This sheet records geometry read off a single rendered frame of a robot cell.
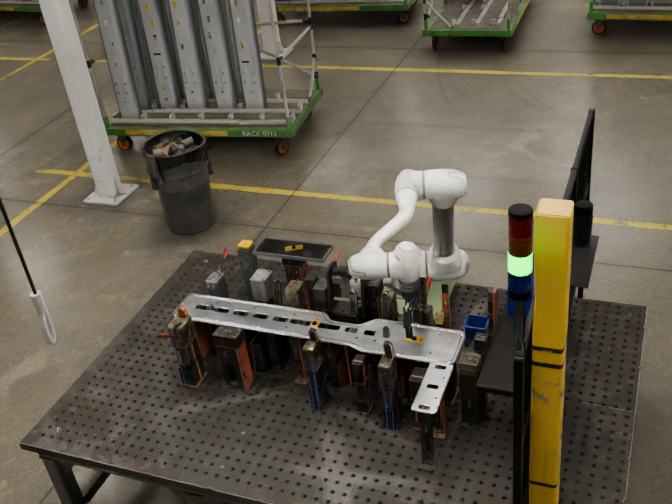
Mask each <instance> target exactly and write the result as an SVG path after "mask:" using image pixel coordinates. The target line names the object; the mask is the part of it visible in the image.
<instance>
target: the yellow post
mask: <svg viewBox="0 0 672 504"><path fill-rule="evenodd" d="M573 215H574V202H573V201H571V200H561V199H549V198H542V199H540V200H539V203H538V206H537V209H536V212H535V237H534V286H535V307H534V317H533V331H532V372H531V416H530V461H529V504H558V502H559V485H560V465H561V446H562V427H563V408H564V388H565V369H566V350H567V330H568V311H569V292H570V273H571V253H572V234H573Z"/></svg>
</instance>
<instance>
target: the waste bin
mask: <svg viewBox="0 0 672 504"><path fill-rule="evenodd" d="M141 151H142V154H143V155H142V157H144V158H145V160H146V165H147V173H148V177H149V181H150V185H151V188H152V190H158V193H159V197H160V200H161V203H162V206H163V209H164V213H165V216H166V219H167V222H168V225H169V228H170V229H171V230H172V231H173V232H175V233H178V234H194V233H198V232H201V231H204V230H206V229H207V228H209V227H210V226H211V225H212V224H213V223H214V222H215V219H216V215H215V209H214V203H213V197H212V192H211V186H210V180H209V175H212V174H213V169H212V165H211V160H210V158H209V156H208V154H207V148H206V139H205V137H204V136H203V135H202V134H200V133H198V132H195V131H191V130H181V129H178V130H169V131H165V132H161V133H159V134H156V135H154V136H152V137H150V138H149V139H147V140H146V141H145V142H144V143H143V145H142V148H141Z"/></svg>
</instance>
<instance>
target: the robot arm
mask: <svg viewBox="0 0 672 504"><path fill-rule="evenodd" d="M424 183H425V188H424ZM394 192H395V197H396V202H397V204H398V208H399V212H398V214H397V215H396V216H395V217H394V218H393V219H392V220H391V221H389V222H388V223H387V224H386V225H385V226H384V227H383V228H382V229H380V230H379V231H378V232H377V233H376V234H375V235H374V236H373V237H372V238H371V239H370V240H369V242H368V243H367V246H366V247H365V248H363V249H362V250H361V252H360V253H359V254H355V255H353V256H352V257H350V258H349V260H348V267H349V273H350V275H351V276H353V277H354V278H357V279H362V280H377V279H384V278H391V279H392V281H384V286H386V287H388V288H390V290H389V291H390V292H391V291H392V292H395V293H396V299H400V300H405V307H403V311H404V320H403V328H405V331H406V338H410V339H413V328H412V325H411V321H412V311H413V322H418V323H420V322H421V320H420V309H421V306H419V305H420V304H421V302H420V298H419V294H420V293H419V289H420V286H421V284H420V276H427V277H431V278H432V280H431V281H447V280H455V279H458V278H461V277H463V276H465V275H466V274H467V273H468V271H469V256H468V255H467V253H466V252H465V251H463V250H461V249H459V248H458V246H457V245H456V244H455V243H454V204H455V203H456V201H457V199H458V198H461V197H463V196H464V195H465V194H466V192H467V180H466V175H465V174H464V173H463V172H461V171H458V170H454V169H431V170H426V171H414V170H411V169H405V170H403V171H402V172H401V173H400V174H399V175H398V177H397V179H396V182H395V191H394ZM418 200H429V201H430V203H431V204H432V214H433V239H434V244H433V245H432V246H431V247H430V250H429V251H423V250H420V249H419V247H417V246H416V245H415V244H414V243H412V242H408V241H404V242H401V243H399V244H398V245H397V246H396V248H395V250H394V251H393V252H390V253H384V252H383V250H382V249H381V248H380V247H381V246H382V245H383V244H384V243H385V242H386V241H388V240H389V239H390V238H391V237H393V236H394V235H395V234H396V233H398V232H399V231H400V230H401V229H402V228H404V227H405V226H406V225H407V224H408V223H409V222H410V220H411V219H412V217H413V214H414V211H415V207H416V203H417V201H418ZM425 259H426V261H425ZM410 308H412V309H410Z"/></svg>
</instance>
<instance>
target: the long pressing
mask: <svg viewBox="0 0 672 504"><path fill-rule="evenodd" d="M210 304H213V306H214V308H215V309H216V308H221V309H227V310H229V312H228V313H222V312H215V309H214V310H202V309H196V307H197V306H198V305H201V306H208V307H209V305H210ZM179 306H184V307H185V308H186V310H187V312H188V315H191V318H192V321H196V322H202V323H208V324H214V325H220V324H221V325H227V326H233V327H240V328H244V329H246V330H252V331H258V332H264V333H270V334H277V335H283V336H289V337H295V338H302V339H308V338H309V334H308V327H309V326H306V325H300V324H293V323H290V321H291V320H300V321H307V322H312V321H313V319H314V318H321V319H322V320H321V322H320V324H326V325H333V326H339V327H340V328H339V330H332V329H326V328H319V327H317V328H316V329H317V331H318V334H319V338H320V341H321V342H327V343H333V344H339V345H345V346H350V347H352V348H354V349H356V350H357V351H359V352H363V353H369V354H375V355H382V356H383V354H385V353H384V348H383V344H384V341H385V340H390V341H391V342H392V343H393V347H394V352H395V356H396V358H400V359H406V360H412V361H419V362H425V363H430V362H438V363H444V364H450V365H453V364H455V363H456V361H457V359H458V356H459V353H460V351H461V348H462V346H463V343H464V340H465V334H464V332H462V331H460V330H455V329H448V328H441V327H434V326H428V325H421V324H414V323H411V325H412V328H413V336H417V337H424V338H425V340H424V342H423V343H422V344H421V343H415V342H408V341H404V339H405V337H406V331H405V328H403V322H400V321H393V320H386V319H374V320H371V321H368V322H366V323H363V324H353V323H346V322H339V321H333V320H331V319H330V318H329V316H328V315H327V314H326V313H325V312H320V311H314V310H307V309H300V308H293V307H286V306H279V305H272V304H266V303H259V302H252V301H245V300H238V299H231V298H224V297H218V296H211V295H204V294H197V293H191V294H189V295H188V296H187V297H186V298H185V299H184V300H183V301H182V303H181V304H180V305H179ZM179 306H178V307H179ZM178 307H177V308H176V310H175V311H174V312H173V317H175V316H176V315H177V314H178V312H177V309H178ZM254 308H256V309H254ZM235 311H241V312H247V313H249V314H248V315H247V316H241V315H235V314H234V312H235ZM207 314H208V315H207ZM255 314H260V315H267V316H268V318H267V319H261V318H254V317H253V316H254V315H255ZM294 314H295V315H294ZM274 317H280V318H287V319H288V321H287V322H280V321H274V320H273V319H274ZM384 326H388V327H389V329H390V337H388V338H385V337H383V331H382V330H383V327H384ZM346 328H353V329H358V331H357V332H356V333H352V332H346V331H345V330H346ZM365 331H372V332H376V334H375V335H374V336H371V335H365V334H364V333H365ZM438 333H439V335H438ZM356 337H357V339H356ZM374 340H376V341H374ZM430 352H431V354H429V353H430Z"/></svg>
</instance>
